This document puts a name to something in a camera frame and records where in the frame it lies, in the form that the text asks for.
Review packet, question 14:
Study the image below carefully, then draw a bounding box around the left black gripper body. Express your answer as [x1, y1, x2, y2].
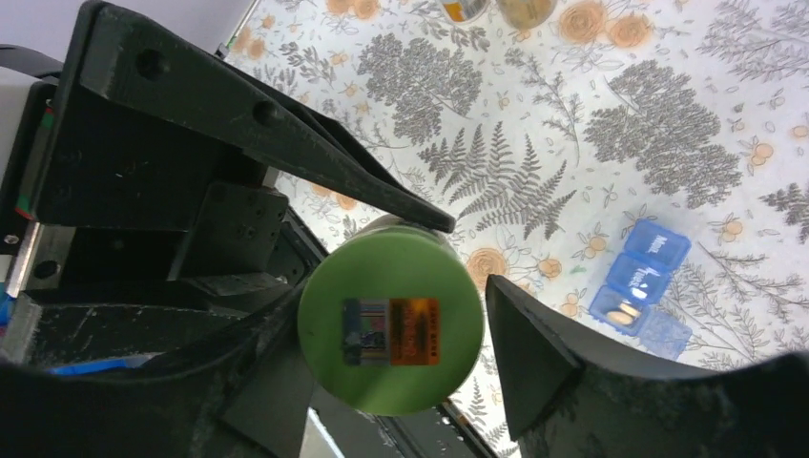
[1, 67, 301, 376]

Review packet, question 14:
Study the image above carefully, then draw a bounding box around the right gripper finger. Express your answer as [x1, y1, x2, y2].
[486, 275, 808, 457]

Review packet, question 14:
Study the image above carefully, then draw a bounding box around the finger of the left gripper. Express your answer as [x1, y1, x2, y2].
[1, 289, 314, 457]
[54, 1, 456, 233]

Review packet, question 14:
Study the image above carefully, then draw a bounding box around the blue weekly pill organizer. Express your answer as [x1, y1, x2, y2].
[589, 219, 693, 361]

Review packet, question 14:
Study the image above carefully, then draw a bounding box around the green pill bottle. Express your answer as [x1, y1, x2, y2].
[297, 215, 484, 416]

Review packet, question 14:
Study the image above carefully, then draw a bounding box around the floral patterned table mat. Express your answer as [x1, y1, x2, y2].
[224, 0, 809, 458]

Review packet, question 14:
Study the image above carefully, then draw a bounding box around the white cap pill bottle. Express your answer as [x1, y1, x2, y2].
[438, 0, 490, 24]

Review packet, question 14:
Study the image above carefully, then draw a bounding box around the amber pill bottle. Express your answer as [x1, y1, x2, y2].
[496, 0, 555, 31]

